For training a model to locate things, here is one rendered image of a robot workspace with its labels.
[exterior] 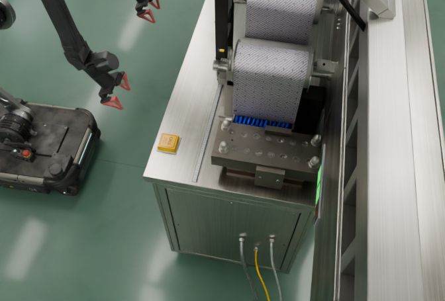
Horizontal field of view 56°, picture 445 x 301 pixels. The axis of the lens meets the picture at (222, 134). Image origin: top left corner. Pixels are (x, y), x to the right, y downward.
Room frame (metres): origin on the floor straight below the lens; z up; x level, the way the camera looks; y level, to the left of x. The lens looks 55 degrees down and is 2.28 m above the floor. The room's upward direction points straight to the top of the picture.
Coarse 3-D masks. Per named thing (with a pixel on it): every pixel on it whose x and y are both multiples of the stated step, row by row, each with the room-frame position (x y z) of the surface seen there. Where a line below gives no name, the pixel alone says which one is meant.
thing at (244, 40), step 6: (246, 42) 1.14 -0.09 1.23; (252, 42) 1.14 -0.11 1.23; (258, 42) 1.14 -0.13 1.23; (264, 42) 1.14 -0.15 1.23; (270, 42) 1.14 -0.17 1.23; (276, 42) 1.14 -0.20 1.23; (282, 42) 1.15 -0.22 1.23; (288, 48) 1.11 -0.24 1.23; (294, 48) 1.11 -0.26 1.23; (300, 48) 1.11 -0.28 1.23; (306, 48) 1.11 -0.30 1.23
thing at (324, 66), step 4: (320, 60) 1.00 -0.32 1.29; (324, 60) 1.00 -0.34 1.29; (328, 60) 1.00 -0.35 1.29; (320, 64) 0.98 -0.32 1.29; (324, 64) 0.97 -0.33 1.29; (328, 64) 0.98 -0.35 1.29; (332, 64) 0.98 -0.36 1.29; (316, 68) 0.97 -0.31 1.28; (320, 68) 0.96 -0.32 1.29; (324, 68) 0.96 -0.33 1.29; (328, 68) 0.96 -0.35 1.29; (332, 68) 0.96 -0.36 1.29; (320, 72) 0.95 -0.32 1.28; (324, 72) 0.95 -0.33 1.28; (328, 72) 0.95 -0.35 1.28; (332, 72) 0.95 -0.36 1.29
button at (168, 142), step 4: (164, 136) 0.94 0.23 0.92; (168, 136) 0.94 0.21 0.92; (172, 136) 0.94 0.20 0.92; (176, 136) 0.94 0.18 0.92; (160, 140) 0.92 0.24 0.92; (164, 140) 0.92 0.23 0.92; (168, 140) 0.92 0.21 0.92; (172, 140) 0.92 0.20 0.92; (176, 140) 0.92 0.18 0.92; (160, 144) 0.90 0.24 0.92; (164, 144) 0.90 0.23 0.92; (168, 144) 0.90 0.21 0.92; (172, 144) 0.90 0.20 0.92; (176, 144) 0.91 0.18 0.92; (160, 148) 0.89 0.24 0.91; (164, 148) 0.89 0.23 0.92; (168, 148) 0.89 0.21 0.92; (172, 148) 0.89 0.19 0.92
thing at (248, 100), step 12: (240, 84) 0.97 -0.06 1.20; (240, 96) 0.97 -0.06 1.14; (252, 96) 0.96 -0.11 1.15; (264, 96) 0.95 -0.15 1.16; (276, 96) 0.94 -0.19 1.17; (288, 96) 0.93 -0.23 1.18; (300, 96) 0.93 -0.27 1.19; (240, 108) 0.97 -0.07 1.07; (252, 108) 0.96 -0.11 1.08; (264, 108) 0.95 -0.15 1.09; (276, 108) 0.94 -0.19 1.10; (288, 108) 0.93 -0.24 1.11; (264, 120) 0.95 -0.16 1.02; (276, 120) 0.94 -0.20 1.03; (288, 120) 0.93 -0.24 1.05
